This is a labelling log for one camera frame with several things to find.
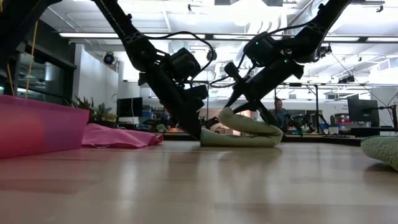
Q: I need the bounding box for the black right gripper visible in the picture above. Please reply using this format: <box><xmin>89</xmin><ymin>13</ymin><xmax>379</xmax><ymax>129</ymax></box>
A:
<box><xmin>224</xmin><ymin>58</ymin><xmax>305</xmax><ymax>127</ymax></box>

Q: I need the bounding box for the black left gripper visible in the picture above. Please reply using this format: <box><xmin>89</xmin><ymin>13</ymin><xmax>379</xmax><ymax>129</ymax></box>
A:
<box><xmin>139</xmin><ymin>51</ymin><xmax>209</xmax><ymax>140</ymax></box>

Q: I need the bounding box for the green microfiber towel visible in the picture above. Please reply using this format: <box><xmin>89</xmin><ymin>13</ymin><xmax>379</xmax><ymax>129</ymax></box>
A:
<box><xmin>360</xmin><ymin>135</ymin><xmax>398</xmax><ymax>172</ymax></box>
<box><xmin>200</xmin><ymin>106</ymin><xmax>284</xmax><ymax>148</ymax></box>

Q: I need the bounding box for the pink translucent plastic tray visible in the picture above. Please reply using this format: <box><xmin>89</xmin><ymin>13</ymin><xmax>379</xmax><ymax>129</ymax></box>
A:
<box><xmin>0</xmin><ymin>93</ymin><xmax>90</xmax><ymax>160</ymax></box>

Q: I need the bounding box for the pink microfiber towel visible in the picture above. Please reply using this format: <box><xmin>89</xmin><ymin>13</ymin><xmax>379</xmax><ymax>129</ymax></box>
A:
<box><xmin>81</xmin><ymin>123</ymin><xmax>164</xmax><ymax>149</ymax></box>

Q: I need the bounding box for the person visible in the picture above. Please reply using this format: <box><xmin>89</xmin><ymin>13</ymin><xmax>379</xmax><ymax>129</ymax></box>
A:
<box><xmin>269</xmin><ymin>96</ymin><xmax>290</xmax><ymax>130</ymax></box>

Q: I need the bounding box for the black computer monitor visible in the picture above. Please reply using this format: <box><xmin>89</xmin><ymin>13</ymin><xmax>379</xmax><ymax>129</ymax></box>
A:
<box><xmin>347</xmin><ymin>98</ymin><xmax>381</xmax><ymax>128</ymax></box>
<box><xmin>116</xmin><ymin>96</ymin><xmax>144</xmax><ymax>118</ymax></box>

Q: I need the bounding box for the potted succulent plant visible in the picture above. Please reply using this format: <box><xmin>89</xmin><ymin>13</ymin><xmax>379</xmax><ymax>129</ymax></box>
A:
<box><xmin>63</xmin><ymin>95</ymin><xmax>118</xmax><ymax>129</ymax></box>

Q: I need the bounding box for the long ceiling light strip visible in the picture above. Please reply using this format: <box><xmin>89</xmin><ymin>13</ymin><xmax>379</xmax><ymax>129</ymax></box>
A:
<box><xmin>58</xmin><ymin>32</ymin><xmax>398</xmax><ymax>44</ymax></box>

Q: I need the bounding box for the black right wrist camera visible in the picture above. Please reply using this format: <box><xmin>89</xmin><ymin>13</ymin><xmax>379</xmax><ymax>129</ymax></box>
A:
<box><xmin>243</xmin><ymin>30</ymin><xmax>282</xmax><ymax>68</ymax></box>

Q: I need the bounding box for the black background gantry frame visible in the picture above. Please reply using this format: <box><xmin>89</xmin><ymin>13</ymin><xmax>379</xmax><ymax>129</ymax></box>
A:
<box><xmin>273</xmin><ymin>82</ymin><xmax>320</xmax><ymax>125</ymax></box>

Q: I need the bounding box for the black metal table frame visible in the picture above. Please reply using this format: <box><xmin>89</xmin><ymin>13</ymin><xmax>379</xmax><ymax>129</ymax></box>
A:
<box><xmin>161</xmin><ymin>132</ymin><xmax>364</xmax><ymax>147</ymax></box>

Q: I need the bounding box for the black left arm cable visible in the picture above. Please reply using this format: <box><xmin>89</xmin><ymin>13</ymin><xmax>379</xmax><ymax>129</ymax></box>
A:
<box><xmin>144</xmin><ymin>30</ymin><xmax>217</xmax><ymax>90</ymax></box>

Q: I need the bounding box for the yellow extension cable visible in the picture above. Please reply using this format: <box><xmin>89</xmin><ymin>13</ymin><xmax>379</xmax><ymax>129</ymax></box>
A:
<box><xmin>6</xmin><ymin>20</ymin><xmax>39</xmax><ymax>100</ymax></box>

